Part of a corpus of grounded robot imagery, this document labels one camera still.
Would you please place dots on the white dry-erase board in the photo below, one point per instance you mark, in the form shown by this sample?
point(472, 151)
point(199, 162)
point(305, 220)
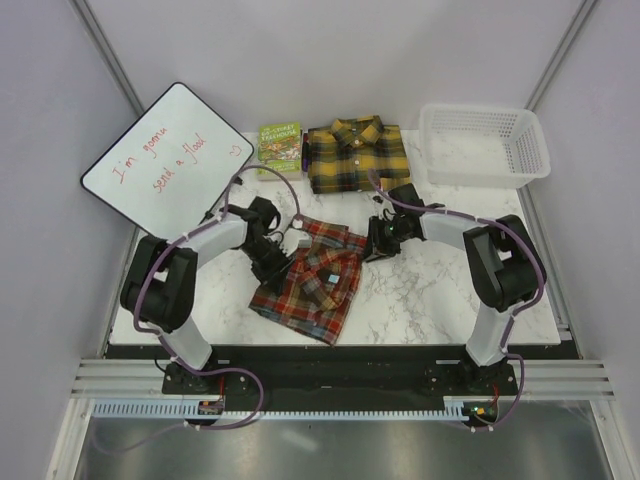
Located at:
point(171, 166)

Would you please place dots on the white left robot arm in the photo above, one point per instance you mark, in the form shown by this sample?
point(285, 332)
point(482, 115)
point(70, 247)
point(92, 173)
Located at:
point(159, 289)

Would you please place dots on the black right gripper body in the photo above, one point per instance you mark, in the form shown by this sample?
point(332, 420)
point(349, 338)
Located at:
point(386, 236)

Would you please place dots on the green treehouse book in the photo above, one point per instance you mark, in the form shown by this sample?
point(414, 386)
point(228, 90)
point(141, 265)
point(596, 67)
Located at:
point(280, 148)

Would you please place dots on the white slotted cable duct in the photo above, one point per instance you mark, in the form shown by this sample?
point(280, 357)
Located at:
point(197, 410)

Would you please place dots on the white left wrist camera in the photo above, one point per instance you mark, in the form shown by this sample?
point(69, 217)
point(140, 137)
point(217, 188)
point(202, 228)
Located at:
point(295, 238)

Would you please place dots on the folded yellow plaid shirt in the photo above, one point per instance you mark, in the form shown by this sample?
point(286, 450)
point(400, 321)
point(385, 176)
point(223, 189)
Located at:
point(342, 154)

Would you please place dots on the white plastic basket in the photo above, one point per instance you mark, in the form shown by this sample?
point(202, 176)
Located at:
point(481, 146)

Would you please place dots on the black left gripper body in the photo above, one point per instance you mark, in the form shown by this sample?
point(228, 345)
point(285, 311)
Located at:
point(268, 260)

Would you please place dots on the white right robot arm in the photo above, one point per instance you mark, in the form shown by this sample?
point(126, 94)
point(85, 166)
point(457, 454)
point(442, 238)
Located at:
point(506, 271)

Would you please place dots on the red brown plaid shirt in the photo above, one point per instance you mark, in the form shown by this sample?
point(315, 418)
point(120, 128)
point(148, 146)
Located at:
point(320, 287)

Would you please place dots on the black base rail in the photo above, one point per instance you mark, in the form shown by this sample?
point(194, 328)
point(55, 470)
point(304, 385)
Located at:
point(344, 378)

